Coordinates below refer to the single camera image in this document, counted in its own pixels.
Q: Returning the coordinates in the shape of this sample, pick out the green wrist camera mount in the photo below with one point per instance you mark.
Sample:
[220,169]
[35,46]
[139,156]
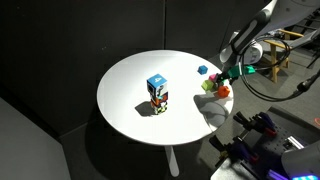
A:
[241,70]

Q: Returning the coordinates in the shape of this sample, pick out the white table leg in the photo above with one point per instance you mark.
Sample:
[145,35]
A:
[172,161]

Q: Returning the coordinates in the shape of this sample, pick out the light green block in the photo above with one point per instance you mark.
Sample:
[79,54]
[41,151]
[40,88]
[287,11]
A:
[207,85]

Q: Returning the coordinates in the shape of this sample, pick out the pink block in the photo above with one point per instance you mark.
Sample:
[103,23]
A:
[213,77]

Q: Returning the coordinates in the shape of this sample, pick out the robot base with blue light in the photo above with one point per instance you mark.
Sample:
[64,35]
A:
[301,160]

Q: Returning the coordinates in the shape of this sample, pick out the wooden chair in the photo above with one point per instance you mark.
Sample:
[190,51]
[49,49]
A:
[274,56]

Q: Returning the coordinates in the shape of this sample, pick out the mint green block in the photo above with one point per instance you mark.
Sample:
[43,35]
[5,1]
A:
[226,81]

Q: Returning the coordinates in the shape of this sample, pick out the purple clamp with orange tips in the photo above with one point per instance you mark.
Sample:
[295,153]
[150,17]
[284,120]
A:
[265,120]
[241,150]

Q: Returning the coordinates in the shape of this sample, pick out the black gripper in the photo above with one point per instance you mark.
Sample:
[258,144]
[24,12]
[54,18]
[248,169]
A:
[225,76]

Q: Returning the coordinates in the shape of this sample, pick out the blue block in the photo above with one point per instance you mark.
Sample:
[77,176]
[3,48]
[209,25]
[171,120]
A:
[202,69]

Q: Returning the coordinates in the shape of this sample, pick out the picture cube with blue face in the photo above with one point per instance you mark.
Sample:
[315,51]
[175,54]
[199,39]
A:
[156,84]

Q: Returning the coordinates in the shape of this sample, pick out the orange block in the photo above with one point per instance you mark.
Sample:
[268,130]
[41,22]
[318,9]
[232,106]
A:
[223,91]

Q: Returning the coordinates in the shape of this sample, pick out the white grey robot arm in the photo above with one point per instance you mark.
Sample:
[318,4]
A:
[256,23]

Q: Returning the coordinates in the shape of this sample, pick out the picture cube with orange face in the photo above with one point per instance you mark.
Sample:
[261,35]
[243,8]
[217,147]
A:
[160,104]

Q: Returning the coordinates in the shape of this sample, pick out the black perforated mounting board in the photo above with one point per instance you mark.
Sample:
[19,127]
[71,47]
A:
[266,150]

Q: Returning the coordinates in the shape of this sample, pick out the aluminium rail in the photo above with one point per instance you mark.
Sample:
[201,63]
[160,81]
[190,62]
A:
[276,174]
[296,142]

